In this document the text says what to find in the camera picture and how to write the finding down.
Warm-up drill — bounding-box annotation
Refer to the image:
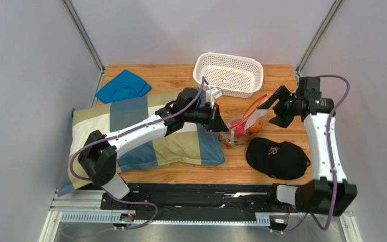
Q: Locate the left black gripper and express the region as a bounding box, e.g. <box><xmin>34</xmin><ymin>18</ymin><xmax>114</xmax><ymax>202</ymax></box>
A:
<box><xmin>183</xmin><ymin>102</ymin><xmax>229</xmax><ymax>133</ymax></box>

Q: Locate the clear orange zip bag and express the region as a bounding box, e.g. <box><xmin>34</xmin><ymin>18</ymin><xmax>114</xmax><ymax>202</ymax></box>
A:
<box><xmin>218</xmin><ymin>94</ymin><xmax>268</xmax><ymax>149</ymax></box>

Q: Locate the checked blue beige pillow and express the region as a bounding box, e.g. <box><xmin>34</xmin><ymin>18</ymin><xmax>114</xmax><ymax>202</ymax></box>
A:
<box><xmin>59</xmin><ymin>88</ymin><xmax>228</xmax><ymax>199</ymax></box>

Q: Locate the fake red apple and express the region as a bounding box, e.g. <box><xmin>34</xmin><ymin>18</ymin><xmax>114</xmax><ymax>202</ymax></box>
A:
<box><xmin>229</xmin><ymin>118</ymin><xmax>246</xmax><ymax>137</ymax></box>

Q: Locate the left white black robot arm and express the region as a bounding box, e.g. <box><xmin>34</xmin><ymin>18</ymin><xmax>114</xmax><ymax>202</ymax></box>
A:
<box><xmin>69</xmin><ymin>87</ymin><xmax>229</xmax><ymax>200</ymax></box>

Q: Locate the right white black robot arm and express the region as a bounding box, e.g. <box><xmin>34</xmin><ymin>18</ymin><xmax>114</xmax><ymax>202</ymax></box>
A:
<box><xmin>258</xmin><ymin>75</ymin><xmax>358</xmax><ymax>216</ymax></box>

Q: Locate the fake orange fruit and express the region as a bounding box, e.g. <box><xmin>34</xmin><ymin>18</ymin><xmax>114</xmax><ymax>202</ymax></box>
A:
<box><xmin>249</xmin><ymin>118</ymin><xmax>264</xmax><ymax>133</ymax></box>

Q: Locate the white perforated plastic basket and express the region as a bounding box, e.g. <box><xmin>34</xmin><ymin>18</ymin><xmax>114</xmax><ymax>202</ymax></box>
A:
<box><xmin>193</xmin><ymin>52</ymin><xmax>264</xmax><ymax>99</ymax></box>

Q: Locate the black baseball cap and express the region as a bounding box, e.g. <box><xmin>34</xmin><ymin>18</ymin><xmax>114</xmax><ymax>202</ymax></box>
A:
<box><xmin>245</xmin><ymin>138</ymin><xmax>311</xmax><ymax>180</ymax></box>

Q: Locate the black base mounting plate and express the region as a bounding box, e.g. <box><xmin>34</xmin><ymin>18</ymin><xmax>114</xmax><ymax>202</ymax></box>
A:
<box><xmin>99</xmin><ymin>183</ymin><xmax>297</xmax><ymax>221</ymax></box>

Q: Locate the blue folded cloth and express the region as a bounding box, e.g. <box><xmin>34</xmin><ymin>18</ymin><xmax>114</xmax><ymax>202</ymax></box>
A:
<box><xmin>95</xmin><ymin>69</ymin><xmax>152</xmax><ymax>104</ymax></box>

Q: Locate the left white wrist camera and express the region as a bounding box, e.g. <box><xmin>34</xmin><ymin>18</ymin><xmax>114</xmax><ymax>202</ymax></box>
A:
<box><xmin>205</xmin><ymin>87</ymin><xmax>223</xmax><ymax>107</ymax></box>

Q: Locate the right aluminium frame post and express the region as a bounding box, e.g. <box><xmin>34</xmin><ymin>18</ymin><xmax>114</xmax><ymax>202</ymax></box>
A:
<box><xmin>295</xmin><ymin>0</ymin><xmax>345</xmax><ymax>75</ymax></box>

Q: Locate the aluminium frame post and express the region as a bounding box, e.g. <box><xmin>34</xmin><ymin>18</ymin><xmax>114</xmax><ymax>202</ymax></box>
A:
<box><xmin>61</xmin><ymin>0</ymin><xmax>106</xmax><ymax>72</ymax></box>
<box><xmin>295</xmin><ymin>0</ymin><xmax>345</xmax><ymax>75</ymax></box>

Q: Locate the aluminium slotted rail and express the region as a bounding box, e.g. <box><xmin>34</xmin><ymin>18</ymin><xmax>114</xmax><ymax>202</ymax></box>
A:
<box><xmin>59</xmin><ymin>212</ymin><xmax>271</xmax><ymax>226</ymax></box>

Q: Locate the left aluminium frame post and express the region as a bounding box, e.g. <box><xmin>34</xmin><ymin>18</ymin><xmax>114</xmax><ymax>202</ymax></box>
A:
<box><xmin>61</xmin><ymin>0</ymin><xmax>106</xmax><ymax>72</ymax></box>

